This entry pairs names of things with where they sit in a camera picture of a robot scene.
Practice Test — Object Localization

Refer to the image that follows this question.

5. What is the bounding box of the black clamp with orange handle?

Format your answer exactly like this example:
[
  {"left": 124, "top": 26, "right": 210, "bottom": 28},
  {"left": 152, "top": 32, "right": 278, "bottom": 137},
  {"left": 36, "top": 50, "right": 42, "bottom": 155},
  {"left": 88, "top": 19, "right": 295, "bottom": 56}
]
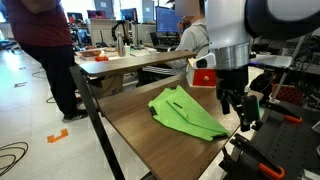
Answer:
[
  {"left": 264, "top": 99, "right": 304, "bottom": 125},
  {"left": 229, "top": 132, "right": 287, "bottom": 180}
]

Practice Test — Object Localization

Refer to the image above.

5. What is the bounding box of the seated person in grey shirt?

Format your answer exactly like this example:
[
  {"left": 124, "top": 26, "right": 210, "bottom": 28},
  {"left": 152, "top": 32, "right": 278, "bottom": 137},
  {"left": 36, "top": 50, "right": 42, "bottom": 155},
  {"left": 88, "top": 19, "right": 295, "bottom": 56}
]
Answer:
[{"left": 135, "top": 0, "right": 212, "bottom": 87}]

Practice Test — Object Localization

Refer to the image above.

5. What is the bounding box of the standing person in maroon shirt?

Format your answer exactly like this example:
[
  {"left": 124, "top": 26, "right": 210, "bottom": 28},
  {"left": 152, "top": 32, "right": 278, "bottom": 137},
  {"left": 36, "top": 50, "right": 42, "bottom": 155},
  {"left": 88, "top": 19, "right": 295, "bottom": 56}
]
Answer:
[{"left": 1, "top": 0, "right": 90, "bottom": 123}]

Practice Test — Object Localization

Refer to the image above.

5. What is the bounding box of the cardboard box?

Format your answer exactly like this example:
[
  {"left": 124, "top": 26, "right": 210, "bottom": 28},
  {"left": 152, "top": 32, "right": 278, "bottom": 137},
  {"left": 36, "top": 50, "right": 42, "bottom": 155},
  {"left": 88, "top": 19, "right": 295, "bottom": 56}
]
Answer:
[{"left": 89, "top": 73, "right": 125, "bottom": 100}]

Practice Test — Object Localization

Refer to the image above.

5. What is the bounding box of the orange floor tape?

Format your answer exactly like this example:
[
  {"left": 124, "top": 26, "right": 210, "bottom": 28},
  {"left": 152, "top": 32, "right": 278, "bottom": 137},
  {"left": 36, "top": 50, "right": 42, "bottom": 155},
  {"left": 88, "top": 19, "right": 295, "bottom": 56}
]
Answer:
[{"left": 46, "top": 128, "right": 70, "bottom": 145}]

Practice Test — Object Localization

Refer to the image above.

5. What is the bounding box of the shallow bowl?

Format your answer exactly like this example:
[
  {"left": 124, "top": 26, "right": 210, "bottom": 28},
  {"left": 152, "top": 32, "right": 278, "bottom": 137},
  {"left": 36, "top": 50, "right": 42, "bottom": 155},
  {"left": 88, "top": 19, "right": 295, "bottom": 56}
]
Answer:
[{"left": 79, "top": 49, "right": 102, "bottom": 58}]

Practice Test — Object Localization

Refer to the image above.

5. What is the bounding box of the black floor cable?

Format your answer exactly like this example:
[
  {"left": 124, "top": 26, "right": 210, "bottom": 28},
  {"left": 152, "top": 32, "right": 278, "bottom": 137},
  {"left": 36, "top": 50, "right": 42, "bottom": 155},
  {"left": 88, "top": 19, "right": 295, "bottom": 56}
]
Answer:
[{"left": 0, "top": 141, "right": 30, "bottom": 178}]

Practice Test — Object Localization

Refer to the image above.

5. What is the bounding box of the steel water bottle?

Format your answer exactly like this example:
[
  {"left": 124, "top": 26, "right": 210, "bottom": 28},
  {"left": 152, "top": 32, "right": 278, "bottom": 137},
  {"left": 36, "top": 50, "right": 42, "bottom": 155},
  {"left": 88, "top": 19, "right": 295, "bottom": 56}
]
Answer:
[{"left": 116, "top": 31, "right": 127, "bottom": 58}]

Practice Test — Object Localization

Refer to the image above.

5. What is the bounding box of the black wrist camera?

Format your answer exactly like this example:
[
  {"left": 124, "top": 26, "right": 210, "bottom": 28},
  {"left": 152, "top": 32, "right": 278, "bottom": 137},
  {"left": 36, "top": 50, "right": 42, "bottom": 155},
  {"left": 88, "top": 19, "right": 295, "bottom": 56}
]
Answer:
[{"left": 242, "top": 94, "right": 262, "bottom": 124}]

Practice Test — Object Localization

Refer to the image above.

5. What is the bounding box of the computer monitor with blue screen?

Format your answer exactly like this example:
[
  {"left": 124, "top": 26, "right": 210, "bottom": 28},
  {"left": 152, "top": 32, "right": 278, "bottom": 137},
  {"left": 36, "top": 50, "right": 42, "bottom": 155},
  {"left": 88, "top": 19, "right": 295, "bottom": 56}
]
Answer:
[{"left": 155, "top": 5, "right": 183, "bottom": 35}]

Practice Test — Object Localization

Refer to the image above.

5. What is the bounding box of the red plastic crate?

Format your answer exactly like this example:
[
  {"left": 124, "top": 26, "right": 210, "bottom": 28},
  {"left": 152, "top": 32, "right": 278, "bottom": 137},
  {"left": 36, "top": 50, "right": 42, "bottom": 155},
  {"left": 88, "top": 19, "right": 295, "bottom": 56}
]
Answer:
[{"left": 271, "top": 82, "right": 303, "bottom": 107}]

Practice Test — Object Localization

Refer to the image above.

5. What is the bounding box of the small computer monitor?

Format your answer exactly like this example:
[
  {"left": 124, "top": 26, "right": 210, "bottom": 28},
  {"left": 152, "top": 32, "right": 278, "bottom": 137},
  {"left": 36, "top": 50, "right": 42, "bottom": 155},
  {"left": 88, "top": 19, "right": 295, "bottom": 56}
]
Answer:
[{"left": 120, "top": 7, "right": 139, "bottom": 23}]

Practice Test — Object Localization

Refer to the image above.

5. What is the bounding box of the brown side table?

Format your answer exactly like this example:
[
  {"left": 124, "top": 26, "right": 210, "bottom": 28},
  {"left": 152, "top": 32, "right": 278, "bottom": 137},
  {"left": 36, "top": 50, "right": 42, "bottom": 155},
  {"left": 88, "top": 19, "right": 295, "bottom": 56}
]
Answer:
[{"left": 78, "top": 50, "right": 198, "bottom": 78}]

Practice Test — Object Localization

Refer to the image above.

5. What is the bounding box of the light grey flat panel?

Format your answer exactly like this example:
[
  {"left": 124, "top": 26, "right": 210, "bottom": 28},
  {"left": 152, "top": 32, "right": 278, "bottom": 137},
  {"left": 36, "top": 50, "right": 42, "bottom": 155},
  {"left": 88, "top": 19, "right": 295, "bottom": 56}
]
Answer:
[{"left": 249, "top": 53, "right": 293, "bottom": 70}]

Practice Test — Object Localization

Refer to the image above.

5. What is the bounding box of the wooden box with red drawer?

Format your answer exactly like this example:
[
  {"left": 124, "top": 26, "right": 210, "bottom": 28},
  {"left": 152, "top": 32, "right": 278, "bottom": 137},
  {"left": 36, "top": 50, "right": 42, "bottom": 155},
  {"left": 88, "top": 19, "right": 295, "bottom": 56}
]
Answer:
[{"left": 185, "top": 57, "right": 218, "bottom": 89}]

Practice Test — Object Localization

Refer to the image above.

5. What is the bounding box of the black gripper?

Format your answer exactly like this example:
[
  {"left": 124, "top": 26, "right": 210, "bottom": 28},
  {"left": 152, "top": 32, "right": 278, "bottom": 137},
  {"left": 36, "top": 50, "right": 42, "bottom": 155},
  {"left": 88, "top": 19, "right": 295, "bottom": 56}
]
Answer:
[{"left": 214, "top": 64, "right": 252, "bottom": 133}]

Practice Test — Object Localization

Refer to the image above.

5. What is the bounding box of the white cup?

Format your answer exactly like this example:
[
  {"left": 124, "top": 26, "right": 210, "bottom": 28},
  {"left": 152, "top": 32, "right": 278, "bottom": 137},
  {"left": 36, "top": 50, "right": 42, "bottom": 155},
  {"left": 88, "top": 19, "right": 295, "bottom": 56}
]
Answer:
[{"left": 123, "top": 44, "right": 132, "bottom": 57}]

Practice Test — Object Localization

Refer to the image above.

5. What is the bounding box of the black table leg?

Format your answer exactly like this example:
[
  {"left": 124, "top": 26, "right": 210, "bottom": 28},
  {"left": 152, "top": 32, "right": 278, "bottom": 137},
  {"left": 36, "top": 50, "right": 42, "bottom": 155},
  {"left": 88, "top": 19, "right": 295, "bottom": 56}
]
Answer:
[{"left": 69, "top": 65, "right": 127, "bottom": 180}]

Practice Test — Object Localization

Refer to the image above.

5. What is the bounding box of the black perforated workbench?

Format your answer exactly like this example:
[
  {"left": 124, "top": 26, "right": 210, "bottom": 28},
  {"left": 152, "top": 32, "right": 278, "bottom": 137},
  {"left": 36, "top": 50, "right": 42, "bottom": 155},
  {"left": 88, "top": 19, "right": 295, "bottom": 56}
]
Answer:
[{"left": 223, "top": 99, "right": 320, "bottom": 180}]

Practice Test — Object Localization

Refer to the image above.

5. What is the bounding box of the black laptop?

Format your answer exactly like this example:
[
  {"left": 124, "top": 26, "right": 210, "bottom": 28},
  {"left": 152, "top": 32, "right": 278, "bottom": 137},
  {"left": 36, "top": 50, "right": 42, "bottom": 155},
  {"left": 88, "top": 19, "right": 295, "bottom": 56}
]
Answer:
[{"left": 149, "top": 31, "right": 172, "bottom": 52}]

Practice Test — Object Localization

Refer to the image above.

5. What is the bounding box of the orange object on desk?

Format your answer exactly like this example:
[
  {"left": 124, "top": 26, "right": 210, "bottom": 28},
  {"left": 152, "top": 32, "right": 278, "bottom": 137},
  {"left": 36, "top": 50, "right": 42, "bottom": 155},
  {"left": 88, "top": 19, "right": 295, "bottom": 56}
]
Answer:
[{"left": 94, "top": 55, "right": 110, "bottom": 63}]

